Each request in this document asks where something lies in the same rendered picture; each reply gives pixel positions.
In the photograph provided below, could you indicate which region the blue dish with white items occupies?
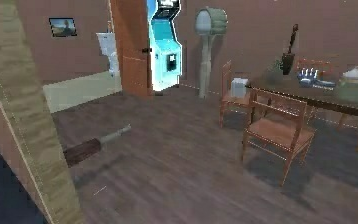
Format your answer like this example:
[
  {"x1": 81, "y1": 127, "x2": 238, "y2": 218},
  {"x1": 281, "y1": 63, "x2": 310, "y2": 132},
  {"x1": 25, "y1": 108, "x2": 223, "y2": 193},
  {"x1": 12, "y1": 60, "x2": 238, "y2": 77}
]
[{"x1": 296, "y1": 67, "x2": 336, "y2": 89}]

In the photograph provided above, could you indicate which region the dark wooden dining table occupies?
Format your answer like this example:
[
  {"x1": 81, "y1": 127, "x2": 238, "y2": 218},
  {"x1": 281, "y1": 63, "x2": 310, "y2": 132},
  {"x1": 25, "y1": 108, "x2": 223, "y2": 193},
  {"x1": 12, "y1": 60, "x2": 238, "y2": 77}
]
[{"x1": 245, "y1": 74, "x2": 358, "y2": 153}]

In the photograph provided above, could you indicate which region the brown wooden chair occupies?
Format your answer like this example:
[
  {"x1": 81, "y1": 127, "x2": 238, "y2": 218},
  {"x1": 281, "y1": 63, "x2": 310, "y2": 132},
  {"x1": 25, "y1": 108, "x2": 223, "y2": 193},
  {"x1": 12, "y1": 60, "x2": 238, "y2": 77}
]
[
  {"x1": 218, "y1": 59, "x2": 254, "y2": 130},
  {"x1": 295, "y1": 57, "x2": 335, "y2": 79},
  {"x1": 240, "y1": 89, "x2": 317, "y2": 188}
]

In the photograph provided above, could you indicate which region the framed landscape picture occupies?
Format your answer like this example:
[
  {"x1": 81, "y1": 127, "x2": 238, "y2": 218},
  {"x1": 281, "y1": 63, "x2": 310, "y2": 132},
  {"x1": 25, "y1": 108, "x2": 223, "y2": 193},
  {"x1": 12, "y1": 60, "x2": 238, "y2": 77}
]
[{"x1": 48, "y1": 17, "x2": 78, "y2": 38}]

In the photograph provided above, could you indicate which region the orange wooden room door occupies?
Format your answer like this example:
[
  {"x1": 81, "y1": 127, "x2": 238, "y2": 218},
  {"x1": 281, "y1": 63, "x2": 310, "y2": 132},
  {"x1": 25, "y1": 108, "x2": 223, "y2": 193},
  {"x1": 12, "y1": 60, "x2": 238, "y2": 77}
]
[{"x1": 109, "y1": 0, "x2": 154, "y2": 98}]

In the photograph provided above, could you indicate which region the tan wooden door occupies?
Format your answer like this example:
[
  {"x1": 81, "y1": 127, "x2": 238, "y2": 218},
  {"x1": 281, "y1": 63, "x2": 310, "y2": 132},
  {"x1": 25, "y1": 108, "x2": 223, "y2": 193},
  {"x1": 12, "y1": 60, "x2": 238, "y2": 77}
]
[{"x1": 0, "y1": 0, "x2": 87, "y2": 224}]

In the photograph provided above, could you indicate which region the cyan arcade cabinet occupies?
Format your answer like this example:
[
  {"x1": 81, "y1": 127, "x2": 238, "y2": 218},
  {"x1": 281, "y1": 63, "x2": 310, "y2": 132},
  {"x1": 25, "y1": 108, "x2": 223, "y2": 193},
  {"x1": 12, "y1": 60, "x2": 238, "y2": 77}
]
[{"x1": 146, "y1": 0, "x2": 183, "y2": 93}]

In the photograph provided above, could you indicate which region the green pot with white lid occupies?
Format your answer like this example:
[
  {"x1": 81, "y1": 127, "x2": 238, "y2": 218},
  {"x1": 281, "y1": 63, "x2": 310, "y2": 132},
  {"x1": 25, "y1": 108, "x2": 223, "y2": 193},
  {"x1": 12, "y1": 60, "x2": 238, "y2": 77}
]
[{"x1": 334, "y1": 66, "x2": 358, "y2": 106}]

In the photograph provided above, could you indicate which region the grey box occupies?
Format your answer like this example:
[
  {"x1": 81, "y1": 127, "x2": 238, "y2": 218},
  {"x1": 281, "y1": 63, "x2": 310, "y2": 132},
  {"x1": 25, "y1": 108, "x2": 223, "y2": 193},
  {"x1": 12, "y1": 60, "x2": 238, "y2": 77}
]
[{"x1": 230, "y1": 77, "x2": 250, "y2": 99}]

